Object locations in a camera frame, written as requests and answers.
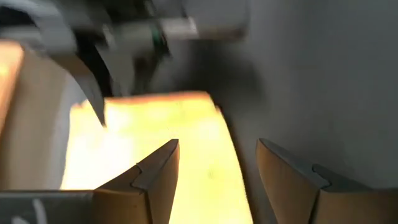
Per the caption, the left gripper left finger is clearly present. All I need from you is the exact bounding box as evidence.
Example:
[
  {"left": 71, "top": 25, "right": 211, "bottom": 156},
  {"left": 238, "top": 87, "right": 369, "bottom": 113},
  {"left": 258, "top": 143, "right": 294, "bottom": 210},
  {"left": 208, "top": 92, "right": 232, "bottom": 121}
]
[{"left": 0, "top": 139, "right": 180, "bottom": 224}]

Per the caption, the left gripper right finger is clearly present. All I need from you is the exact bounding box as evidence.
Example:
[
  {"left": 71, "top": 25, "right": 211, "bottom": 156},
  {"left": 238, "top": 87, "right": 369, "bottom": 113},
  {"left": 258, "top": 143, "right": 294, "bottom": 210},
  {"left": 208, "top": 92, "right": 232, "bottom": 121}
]
[{"left": 256, "top": 138, "right": 398, "bottom": 224}]

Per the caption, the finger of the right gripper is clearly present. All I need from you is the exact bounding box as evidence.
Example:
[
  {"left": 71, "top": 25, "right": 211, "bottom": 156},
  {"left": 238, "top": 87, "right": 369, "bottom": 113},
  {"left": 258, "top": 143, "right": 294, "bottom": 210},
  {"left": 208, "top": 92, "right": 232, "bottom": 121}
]
[{"left": 54, "top": 57, "right": 107, "bottom": 128}]

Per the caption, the orange microfiber towel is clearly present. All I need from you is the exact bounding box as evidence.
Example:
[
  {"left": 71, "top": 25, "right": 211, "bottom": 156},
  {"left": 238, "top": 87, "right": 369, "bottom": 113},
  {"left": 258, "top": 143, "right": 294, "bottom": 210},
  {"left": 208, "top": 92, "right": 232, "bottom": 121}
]
[{"left": 60, "top": 91, "right": 254, "bottom": 224}]

